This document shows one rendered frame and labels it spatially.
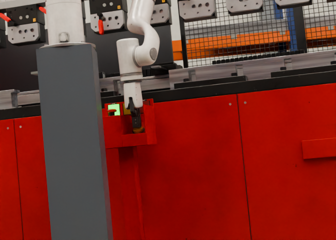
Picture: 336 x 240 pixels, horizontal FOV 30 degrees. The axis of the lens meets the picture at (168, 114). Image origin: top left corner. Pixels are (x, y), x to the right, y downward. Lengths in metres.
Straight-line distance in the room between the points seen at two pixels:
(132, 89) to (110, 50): 1.01
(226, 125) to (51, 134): 0.77
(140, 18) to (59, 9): 0.41
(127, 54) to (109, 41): 1.00
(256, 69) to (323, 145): 0.43
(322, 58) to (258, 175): 0.54
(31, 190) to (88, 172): 0.76
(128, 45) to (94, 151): 0.50
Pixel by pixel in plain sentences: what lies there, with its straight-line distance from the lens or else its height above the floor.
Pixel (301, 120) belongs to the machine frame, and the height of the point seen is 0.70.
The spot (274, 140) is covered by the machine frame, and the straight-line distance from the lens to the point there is 2.47.
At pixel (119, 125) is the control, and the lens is 2.34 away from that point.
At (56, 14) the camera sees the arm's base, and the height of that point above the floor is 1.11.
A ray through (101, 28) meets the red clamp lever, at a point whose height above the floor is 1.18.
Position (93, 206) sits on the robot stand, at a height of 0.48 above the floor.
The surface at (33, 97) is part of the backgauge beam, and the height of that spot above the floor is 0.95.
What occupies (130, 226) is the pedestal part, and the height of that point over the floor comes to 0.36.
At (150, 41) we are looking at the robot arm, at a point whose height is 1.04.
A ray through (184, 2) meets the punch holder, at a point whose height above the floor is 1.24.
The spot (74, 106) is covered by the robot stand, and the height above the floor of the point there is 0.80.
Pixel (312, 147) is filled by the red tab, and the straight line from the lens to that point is 2.45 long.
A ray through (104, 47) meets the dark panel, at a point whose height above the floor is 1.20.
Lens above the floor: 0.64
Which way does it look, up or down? 3 degrees up
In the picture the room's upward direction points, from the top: 5 degrees counter-clockwise
